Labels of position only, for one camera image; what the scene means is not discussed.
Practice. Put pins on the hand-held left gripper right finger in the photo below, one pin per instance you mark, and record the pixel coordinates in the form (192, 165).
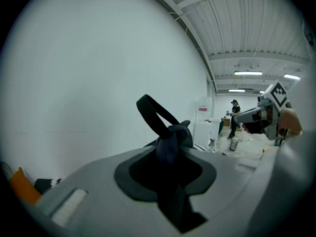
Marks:
(229, 186)

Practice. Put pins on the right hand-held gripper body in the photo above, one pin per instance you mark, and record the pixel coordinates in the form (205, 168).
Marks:
(277, 95)

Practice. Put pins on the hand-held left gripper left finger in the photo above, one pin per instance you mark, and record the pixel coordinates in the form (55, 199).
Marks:
(93, 181)

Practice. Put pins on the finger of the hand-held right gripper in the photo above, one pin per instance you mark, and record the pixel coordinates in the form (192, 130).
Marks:
(249, 115)
(256, 127)

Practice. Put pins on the person's right hand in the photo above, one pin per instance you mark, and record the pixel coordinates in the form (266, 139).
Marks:
(290, 122)

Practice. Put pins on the black mesh wastebasket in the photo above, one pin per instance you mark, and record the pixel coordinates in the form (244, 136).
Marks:
(233, 145)

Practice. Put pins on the white desk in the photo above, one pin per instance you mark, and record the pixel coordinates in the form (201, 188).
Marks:
(215, 130)

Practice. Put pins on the white water dispenser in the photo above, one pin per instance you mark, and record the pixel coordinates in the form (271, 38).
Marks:
(202, 134)

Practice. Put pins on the person's cream shirt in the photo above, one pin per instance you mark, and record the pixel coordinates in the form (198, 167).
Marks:
(291, 186)

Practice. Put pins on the orange cushion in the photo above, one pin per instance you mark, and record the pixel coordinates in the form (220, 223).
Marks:
(24, 186)

